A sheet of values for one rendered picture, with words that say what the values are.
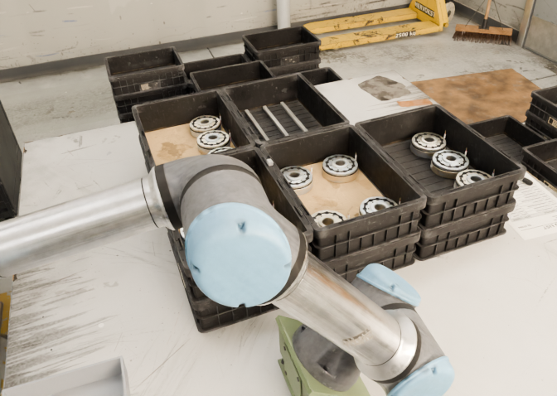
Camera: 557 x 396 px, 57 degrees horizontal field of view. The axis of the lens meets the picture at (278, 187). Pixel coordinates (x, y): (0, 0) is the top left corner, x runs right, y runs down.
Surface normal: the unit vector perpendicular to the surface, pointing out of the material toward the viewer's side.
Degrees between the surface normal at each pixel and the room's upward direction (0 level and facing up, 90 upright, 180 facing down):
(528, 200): 0
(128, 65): 90
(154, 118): 90
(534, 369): 0
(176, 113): 90
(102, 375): 90
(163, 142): 0
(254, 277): 80
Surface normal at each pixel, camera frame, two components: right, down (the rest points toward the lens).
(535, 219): -0.04, -0.79
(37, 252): 0.22, 0.45
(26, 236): 0.03, -0.19
